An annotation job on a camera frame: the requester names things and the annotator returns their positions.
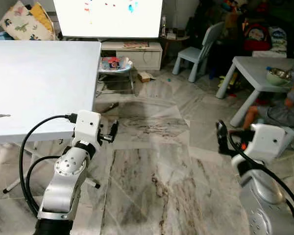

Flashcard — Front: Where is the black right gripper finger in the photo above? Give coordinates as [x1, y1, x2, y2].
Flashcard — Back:
[216, 119, 230, 148]

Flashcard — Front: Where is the seated child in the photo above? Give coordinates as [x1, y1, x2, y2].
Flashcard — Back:
[243, 73, 294, 134]

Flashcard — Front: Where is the small cardboard box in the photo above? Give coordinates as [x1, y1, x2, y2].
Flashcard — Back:
[137, 72, 157, 83]

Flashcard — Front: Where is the baby bouncer seat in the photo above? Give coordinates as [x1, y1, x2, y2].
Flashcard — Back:
[97, 56, 136, 96]

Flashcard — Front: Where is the grey child table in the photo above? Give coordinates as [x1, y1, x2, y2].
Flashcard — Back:
[216, 56, 294, 129]

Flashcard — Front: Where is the white television cabinet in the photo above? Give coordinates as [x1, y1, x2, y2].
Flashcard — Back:
[100, 41, 163, 71]

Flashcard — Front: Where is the green bowl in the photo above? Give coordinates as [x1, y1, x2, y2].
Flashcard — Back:
[266, 68, 291, 87]

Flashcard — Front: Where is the white folding table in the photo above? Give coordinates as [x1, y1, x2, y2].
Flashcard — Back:
[0, 41, 102, 194]

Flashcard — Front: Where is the red backpack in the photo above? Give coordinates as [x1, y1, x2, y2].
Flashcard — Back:
[243, 22, 273, 52]

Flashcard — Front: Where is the white printed bag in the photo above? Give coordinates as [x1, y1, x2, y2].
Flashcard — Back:
[269, 27, 289, 52]

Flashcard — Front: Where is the bright television screen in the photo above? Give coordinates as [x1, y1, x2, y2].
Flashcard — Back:
[53, 0, 164, 40]

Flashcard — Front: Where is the yellow pillow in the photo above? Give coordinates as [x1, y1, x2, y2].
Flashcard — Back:
[29, 2, 55, 35]

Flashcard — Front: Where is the dinosaur print pillow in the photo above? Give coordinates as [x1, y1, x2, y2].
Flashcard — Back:
[0, 1, 55, 41]

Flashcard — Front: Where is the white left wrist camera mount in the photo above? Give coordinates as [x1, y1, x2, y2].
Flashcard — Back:
[71, 110, 101, 147]

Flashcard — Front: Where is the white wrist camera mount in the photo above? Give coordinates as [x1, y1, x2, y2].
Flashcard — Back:
[71, 110, 101, 147]
[245, 123, 286, 165]

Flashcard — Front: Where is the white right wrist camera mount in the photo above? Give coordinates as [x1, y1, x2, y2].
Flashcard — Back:
[245, 123, 286, 165]

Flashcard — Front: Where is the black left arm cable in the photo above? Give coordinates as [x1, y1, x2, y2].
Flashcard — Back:
[18, 114, 78, 217]

